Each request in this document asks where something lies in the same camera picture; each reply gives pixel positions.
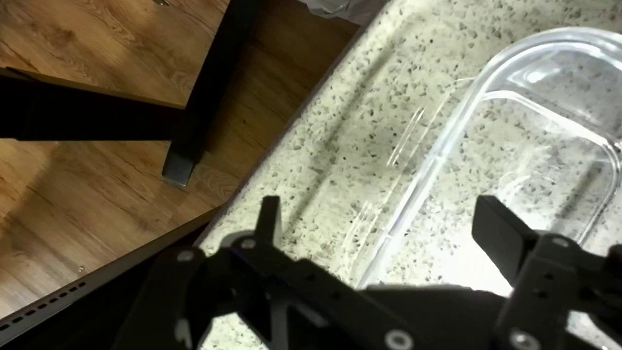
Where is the dark wooden table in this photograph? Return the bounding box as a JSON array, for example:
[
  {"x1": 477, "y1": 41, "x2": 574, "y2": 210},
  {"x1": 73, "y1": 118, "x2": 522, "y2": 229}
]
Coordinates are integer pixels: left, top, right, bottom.
[{"x1": 0, "y1": 0, "x2": 263, "y2": 190}]

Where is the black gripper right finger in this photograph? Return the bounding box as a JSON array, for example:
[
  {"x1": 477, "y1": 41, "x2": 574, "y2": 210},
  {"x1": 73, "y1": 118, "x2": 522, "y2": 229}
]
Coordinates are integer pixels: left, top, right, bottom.
[{"x1": 471, "y1": 192, "x2": 622, "y2": 350}]

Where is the clear plastic lunch box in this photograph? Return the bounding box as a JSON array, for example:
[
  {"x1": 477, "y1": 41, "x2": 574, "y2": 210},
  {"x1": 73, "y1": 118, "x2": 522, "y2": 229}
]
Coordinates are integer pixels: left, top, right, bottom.
[{"x1": 352, "y1": 25, "x2": 622, "y2": 297}]

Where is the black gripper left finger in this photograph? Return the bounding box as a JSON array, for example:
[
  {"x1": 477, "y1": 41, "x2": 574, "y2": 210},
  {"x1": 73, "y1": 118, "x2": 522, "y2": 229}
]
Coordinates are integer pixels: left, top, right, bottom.
[{"x1": 113, "y1": 194, "x2": 419, "y2": 350}]

